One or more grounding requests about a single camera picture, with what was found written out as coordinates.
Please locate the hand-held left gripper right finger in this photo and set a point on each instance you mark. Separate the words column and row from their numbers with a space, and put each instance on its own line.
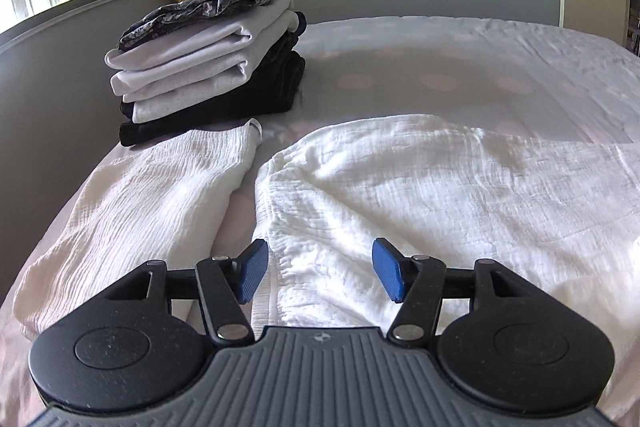
column 387, row 269

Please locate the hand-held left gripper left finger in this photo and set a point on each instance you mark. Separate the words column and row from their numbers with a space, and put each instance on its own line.
column 253, row 269

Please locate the white crinkled garment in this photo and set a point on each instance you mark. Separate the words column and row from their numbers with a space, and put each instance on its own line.
column 400, row 187

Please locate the black folded garment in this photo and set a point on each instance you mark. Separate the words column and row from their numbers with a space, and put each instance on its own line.
column 165, row 133

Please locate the light grey folded garment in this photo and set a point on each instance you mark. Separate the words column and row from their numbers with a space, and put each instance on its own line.
column 175, row 104

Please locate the black folded pants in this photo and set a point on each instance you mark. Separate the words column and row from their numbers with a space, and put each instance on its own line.
column 280, row 79

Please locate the bed with pink dotted sheet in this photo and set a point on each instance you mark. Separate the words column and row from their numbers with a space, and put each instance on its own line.
column 425, row 57

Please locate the dark patterned folded garment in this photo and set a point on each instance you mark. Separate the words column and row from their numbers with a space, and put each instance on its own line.
column 200, row 9

